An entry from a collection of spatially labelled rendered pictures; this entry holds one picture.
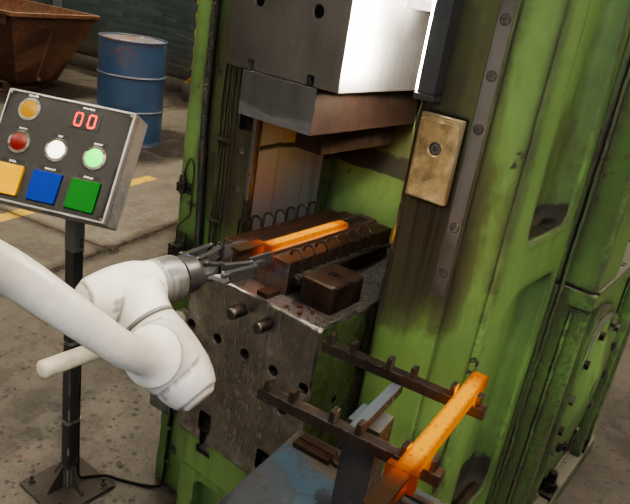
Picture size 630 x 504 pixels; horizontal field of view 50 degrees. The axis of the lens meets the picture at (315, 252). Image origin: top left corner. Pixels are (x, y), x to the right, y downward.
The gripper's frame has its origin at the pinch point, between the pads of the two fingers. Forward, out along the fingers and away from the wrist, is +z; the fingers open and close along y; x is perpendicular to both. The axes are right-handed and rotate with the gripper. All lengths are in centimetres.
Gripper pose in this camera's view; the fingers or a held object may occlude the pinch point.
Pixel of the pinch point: (249, 254)
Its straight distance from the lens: 145.6
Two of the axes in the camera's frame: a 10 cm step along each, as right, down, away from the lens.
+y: 7.8, 3.4, -5.3
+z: 6.1, -2.1, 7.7
